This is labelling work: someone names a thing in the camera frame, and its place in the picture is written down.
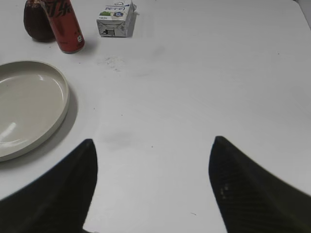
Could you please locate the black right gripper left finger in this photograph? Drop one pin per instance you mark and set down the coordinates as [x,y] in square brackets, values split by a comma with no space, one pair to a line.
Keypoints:
[56,202]

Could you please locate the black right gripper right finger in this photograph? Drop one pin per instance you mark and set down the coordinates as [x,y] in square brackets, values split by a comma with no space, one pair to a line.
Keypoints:
[250,198]

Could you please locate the beige ceramic plate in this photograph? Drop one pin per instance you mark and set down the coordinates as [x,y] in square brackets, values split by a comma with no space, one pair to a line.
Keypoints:
[34,101]

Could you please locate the red cola can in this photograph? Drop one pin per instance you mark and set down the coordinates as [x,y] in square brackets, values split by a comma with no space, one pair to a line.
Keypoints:
[64,25]

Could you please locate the dark red wax apple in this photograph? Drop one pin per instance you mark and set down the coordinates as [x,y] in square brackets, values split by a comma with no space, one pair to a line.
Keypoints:
[36,22]

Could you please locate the small white milk carton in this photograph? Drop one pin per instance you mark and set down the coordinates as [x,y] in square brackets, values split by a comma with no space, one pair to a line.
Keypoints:
[115,18]

